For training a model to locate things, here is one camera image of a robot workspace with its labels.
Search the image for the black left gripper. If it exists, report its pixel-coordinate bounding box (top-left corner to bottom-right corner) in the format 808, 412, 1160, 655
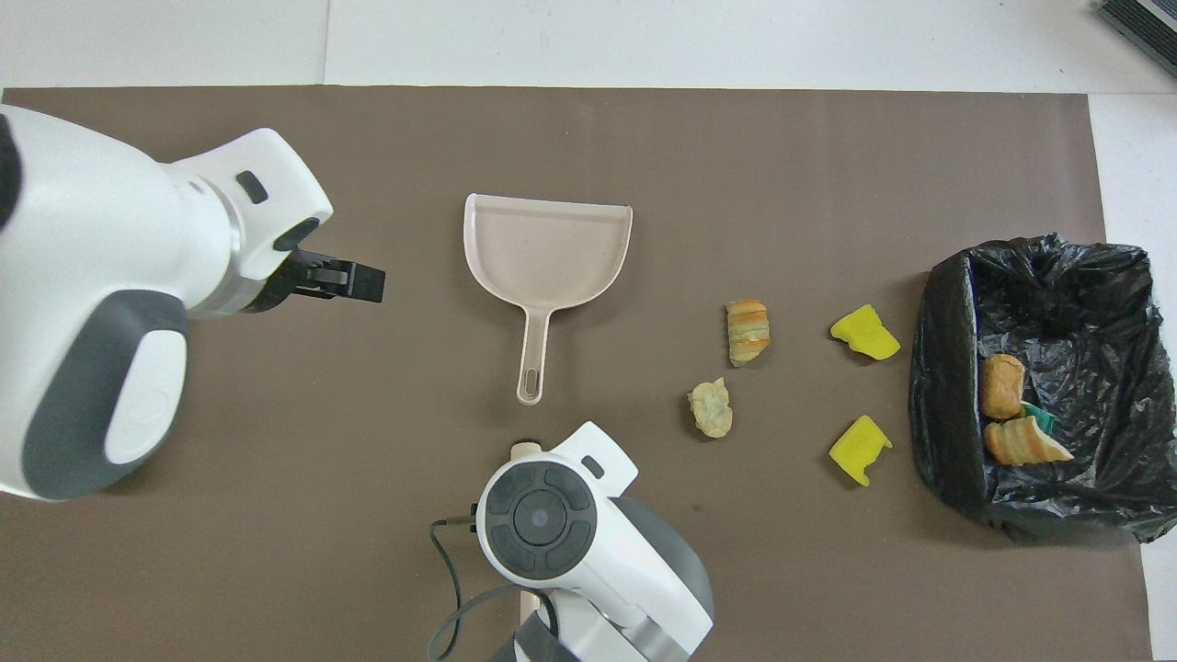
244, 246, 385, 314

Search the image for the beige plastic dustpan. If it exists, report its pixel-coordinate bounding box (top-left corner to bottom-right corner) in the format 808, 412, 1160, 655
463, 192, 634, 406

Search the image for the beige hand brush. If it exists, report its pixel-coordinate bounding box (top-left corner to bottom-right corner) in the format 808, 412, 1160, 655
510, 439, 545, 662

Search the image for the pale dumpling shaped bread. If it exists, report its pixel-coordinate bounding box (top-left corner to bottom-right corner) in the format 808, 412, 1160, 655
687, 377, 735, 439

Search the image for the striped croissant bread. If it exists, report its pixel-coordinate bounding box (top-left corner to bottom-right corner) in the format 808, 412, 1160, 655
726, 298, 771, 369

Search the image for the yellow sponge piece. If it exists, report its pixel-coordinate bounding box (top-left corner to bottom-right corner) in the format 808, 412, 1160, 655
830, 304, 901, 361
829, 415, 893, 486

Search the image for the brown bread roll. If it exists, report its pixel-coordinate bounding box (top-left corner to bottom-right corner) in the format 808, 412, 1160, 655
979, 354, 1026, 421

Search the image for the golden croissant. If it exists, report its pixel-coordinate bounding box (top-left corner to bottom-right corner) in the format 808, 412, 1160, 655
984, 417, 1074, 466

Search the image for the black bag lined bin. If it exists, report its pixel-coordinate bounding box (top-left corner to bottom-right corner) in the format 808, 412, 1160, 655
908, 234, 1177, 543

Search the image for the brown table mat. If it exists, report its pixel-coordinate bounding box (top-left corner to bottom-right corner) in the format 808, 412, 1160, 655
0, 86, 1152, 662

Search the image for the grey ribbed panel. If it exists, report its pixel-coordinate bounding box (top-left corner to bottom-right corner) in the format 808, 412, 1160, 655
1096, 0, 1177, 76

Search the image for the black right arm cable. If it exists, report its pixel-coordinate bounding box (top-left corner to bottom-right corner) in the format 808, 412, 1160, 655
428, 517, 562, 662

